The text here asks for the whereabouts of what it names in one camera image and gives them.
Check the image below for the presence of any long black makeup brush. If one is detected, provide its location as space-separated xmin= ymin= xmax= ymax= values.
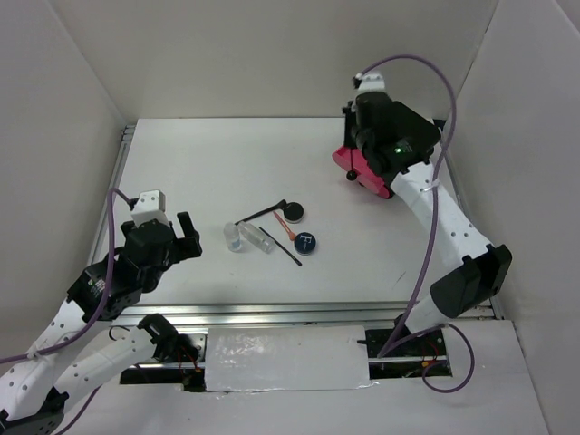
xmin=258 ymin=226 xmax=303 ymax=266

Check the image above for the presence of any pink rose-gold makeup brush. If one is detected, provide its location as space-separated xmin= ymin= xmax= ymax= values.
xmin=273 ymin=211 xmax=296 ymax=241

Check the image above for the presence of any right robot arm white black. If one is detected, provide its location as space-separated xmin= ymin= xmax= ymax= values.
xmin=343 ymin=91 xmax=512 ymax=355

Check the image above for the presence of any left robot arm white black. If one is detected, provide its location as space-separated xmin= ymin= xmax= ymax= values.
xmin=1 ymin=212 xmax=202 ymax=434

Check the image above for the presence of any black drawer cabinet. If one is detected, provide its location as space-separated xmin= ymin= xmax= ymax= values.
xmin=421 ymin=119 xmax=441 ymax=159

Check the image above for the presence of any small clear upright bottle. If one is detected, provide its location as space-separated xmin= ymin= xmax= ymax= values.
xmin=223 ymin=222 xmax=242 ymax=252

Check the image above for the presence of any clear lying bottle with barcode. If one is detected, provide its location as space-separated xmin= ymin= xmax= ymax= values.
xmin=237 ymin=221 xmax=275 ymax=254

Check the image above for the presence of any black fluffy powder brush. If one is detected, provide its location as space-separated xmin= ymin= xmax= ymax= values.
xmin=235 ymin=199 xmax=287 ymax=225

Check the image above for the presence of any black round compact jar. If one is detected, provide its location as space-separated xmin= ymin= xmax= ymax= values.
xmin=283 ymin=202 xmax=305 ymax=224

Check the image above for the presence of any navy round jar letter F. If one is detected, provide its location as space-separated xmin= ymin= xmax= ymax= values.
xmin=294 ymin=232 xmax=317 ymax=256

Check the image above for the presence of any white cover panel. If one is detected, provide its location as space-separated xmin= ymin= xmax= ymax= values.
xmin=205 ymin=325 xmax=372 ymax=392

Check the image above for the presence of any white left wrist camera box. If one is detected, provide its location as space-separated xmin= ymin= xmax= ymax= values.
xmin=130 ymin=189 xmax=169 ymax=227

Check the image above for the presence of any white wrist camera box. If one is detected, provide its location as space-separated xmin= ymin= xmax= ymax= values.
xmin=353 ymin=72 xmax=386 ymax=95
xmin=130 ymin=189 xmax=169 ymax=227

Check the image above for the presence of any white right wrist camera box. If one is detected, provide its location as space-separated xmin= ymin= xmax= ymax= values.
xmin=353 ymin=72 xmax=386 ymax=95

